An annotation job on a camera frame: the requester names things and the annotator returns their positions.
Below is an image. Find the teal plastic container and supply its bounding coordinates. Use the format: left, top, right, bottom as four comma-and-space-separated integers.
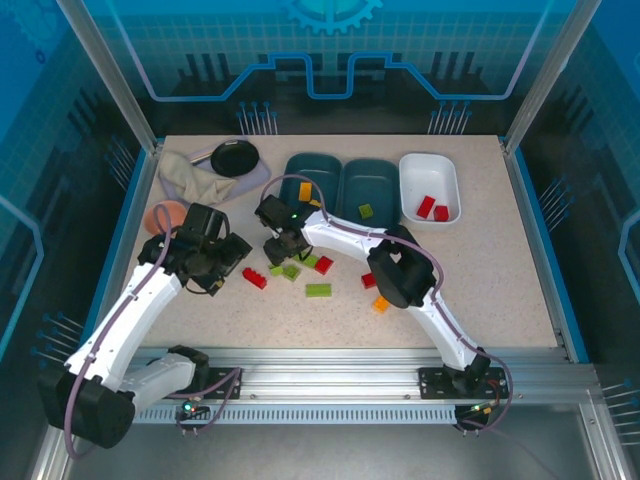
340, 157, 401, 234
278, 152, 345, 222

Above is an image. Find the white plastic container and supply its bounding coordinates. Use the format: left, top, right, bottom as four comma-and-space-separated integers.
398, 152, 462, 226

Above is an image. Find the lavender tray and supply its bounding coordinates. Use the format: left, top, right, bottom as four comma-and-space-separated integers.
159, 138, 272, 205

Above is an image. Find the pink bowl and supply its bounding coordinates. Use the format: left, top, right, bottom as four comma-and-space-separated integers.
144, 199, 189, 236

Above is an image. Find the black frying pan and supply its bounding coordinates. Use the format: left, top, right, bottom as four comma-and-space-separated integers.
188, 139, 262, 179

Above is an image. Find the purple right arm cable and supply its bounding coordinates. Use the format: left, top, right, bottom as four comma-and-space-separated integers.
259, 173, 515, 437

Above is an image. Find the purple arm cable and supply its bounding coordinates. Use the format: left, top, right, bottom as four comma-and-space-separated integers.
64, 202, 245, 459
259, 173, 515, 437

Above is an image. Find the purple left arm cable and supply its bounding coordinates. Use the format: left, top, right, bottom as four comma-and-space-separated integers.
64, 202, 245, 459

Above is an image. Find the aluminium side rail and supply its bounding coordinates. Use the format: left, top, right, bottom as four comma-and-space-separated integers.
82, 142, 164, 364
501, 142, 576, 364

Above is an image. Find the aluminium mounting rail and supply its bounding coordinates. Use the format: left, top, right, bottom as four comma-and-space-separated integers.
64, 347, 601, 406

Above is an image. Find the slotted cable duct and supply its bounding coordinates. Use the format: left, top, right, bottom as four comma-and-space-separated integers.
132, 403, 459, 426

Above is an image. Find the aluminium frame post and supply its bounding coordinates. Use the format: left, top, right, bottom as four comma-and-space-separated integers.
502, 0, 604, 156
54, 0, 164, 154

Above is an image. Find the aluminium lower frame rail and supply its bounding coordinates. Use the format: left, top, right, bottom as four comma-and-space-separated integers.
579, 394, 624, 480
27, 424, 84, 480

